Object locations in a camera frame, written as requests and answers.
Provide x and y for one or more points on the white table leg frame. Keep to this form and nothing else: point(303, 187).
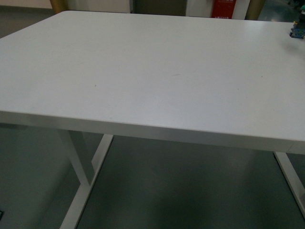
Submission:
point(86, 168)

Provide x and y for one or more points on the left potted green plant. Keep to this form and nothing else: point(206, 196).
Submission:
point(59, 6)

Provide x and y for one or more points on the grey door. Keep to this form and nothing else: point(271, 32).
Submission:
point(160, 7)

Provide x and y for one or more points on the white right table leg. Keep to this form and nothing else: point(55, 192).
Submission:
point(293, 180)

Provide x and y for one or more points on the right potted green plant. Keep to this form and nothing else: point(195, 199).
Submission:
point(254, 9)

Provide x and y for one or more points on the green push button switch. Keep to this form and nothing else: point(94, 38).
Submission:
point(298, 29)

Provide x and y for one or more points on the red fire extinguisher box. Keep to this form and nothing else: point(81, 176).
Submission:
point(223, 9)

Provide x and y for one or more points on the potted green plant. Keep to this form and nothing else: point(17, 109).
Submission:
point(59, 6)
point(254, 9)

